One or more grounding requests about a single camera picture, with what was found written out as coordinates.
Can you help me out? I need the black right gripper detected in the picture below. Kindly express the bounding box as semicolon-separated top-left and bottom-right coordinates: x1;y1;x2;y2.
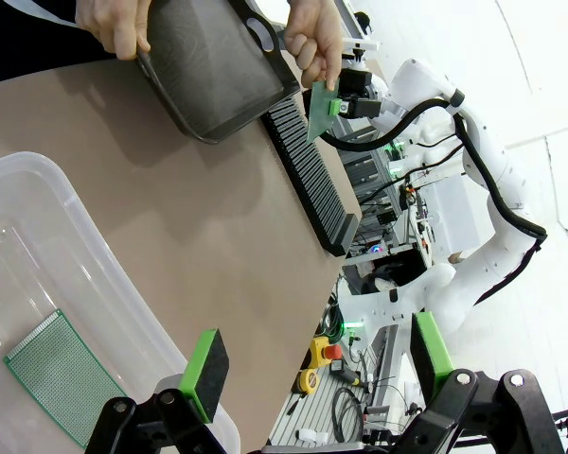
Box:
328;69;385;120

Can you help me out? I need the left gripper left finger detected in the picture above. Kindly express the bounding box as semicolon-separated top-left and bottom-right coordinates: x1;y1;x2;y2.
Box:
84;327;232;454

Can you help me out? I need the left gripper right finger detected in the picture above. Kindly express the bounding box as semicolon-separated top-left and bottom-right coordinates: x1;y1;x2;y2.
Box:
396;310;566;454

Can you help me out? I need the green perforated PCB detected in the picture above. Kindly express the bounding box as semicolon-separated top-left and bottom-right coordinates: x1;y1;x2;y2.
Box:
3;308;130;450
306;79;343;145

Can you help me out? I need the black plastic tray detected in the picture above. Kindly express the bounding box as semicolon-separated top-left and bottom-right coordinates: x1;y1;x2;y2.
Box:
133;0;303;146

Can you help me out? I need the person's left hand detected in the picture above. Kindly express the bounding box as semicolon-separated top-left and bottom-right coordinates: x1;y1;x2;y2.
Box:
282;0;346;92

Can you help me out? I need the person's right hand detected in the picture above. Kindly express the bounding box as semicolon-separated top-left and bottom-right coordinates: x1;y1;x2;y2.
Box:
74;0;153;61

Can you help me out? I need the black slotted PCB rack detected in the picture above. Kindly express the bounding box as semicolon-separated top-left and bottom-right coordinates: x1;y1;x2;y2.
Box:
261;93;362;259

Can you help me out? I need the black yellow screwdriver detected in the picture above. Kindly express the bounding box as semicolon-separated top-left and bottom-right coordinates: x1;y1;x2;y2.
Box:
329;360;363;388

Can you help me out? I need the yellow tape measure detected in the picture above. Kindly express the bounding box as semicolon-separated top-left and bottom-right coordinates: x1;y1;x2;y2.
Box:
290;368;320;396

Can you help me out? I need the yellow emergency stop button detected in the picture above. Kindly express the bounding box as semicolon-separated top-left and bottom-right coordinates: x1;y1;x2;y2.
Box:
308;336;344;371

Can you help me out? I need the aluminium side table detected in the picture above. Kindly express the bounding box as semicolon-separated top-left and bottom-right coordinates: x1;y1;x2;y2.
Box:
266;324;401;449

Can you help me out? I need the white control box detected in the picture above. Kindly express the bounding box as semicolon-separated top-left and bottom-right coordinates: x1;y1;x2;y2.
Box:
424;176;497;253

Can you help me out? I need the clear plastic storage box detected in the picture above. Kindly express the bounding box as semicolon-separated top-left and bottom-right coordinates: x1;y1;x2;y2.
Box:
0;150;243;454

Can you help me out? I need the person in black jacket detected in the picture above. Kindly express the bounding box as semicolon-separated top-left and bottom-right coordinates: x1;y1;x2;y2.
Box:
0;0;117;89

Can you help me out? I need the black looped thin cable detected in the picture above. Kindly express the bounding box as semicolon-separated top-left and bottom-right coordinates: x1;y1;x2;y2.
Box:
332;386;366;445

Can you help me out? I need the black corrugated arm cable hose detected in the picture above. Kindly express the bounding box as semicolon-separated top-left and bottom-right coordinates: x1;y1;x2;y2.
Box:
318;96;549;306

